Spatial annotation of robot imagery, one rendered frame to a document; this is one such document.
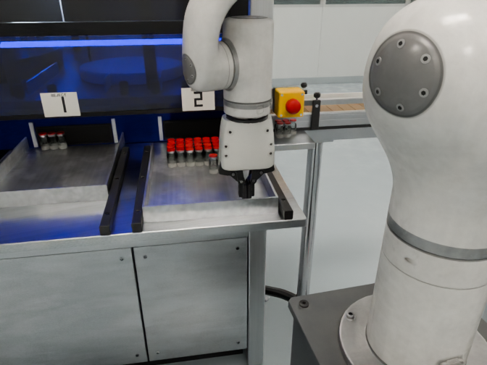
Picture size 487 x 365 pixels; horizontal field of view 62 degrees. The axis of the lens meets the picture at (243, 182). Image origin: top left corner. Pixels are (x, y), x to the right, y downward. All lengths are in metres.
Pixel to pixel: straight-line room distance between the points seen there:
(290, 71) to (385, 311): 5.54
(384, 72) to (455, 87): 0.05
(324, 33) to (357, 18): 0.50
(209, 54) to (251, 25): 0.09
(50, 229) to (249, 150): 0.40
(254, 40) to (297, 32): 5.25
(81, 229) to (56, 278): 0.58
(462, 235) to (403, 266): 0.07
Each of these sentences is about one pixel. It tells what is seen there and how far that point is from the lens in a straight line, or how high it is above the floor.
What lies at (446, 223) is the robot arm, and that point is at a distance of 0.43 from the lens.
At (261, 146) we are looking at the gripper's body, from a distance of 0.73.
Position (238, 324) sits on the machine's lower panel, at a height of 0.22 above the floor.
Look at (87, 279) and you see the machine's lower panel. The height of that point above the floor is 0.48.
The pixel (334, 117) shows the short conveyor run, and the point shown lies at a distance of 1.30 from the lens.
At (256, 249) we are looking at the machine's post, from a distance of 1.31.
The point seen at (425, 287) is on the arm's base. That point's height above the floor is 1.00.
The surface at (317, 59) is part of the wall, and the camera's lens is 6.05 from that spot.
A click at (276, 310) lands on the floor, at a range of 1.87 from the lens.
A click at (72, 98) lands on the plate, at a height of 1.03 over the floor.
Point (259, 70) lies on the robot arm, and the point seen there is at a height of 1.16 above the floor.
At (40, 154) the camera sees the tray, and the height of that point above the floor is 0.88.
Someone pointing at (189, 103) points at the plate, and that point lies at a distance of 1.08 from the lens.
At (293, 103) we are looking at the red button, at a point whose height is 1.01.
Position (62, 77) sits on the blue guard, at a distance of 1.10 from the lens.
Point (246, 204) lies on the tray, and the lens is 0.79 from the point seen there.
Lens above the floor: 1.29
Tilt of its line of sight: 26 degrees down
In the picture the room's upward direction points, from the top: straight up
